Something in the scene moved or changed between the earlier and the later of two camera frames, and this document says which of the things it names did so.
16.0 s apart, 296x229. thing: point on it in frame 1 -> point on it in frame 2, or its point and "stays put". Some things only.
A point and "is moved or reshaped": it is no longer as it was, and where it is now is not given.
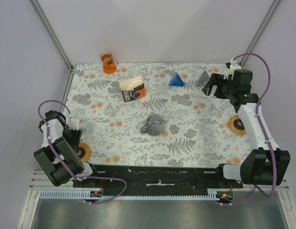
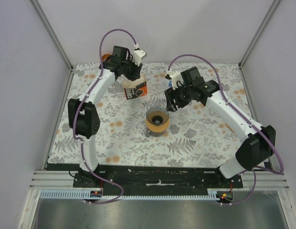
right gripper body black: (225, 88) -> (182, 94)
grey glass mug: (153, 127) is moved or reshaped
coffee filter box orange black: (133, 88) is moved or reshaped
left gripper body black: (72, 136) -> (130, 65)
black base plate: (128, 177) stays put
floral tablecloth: (151, 115) stays put
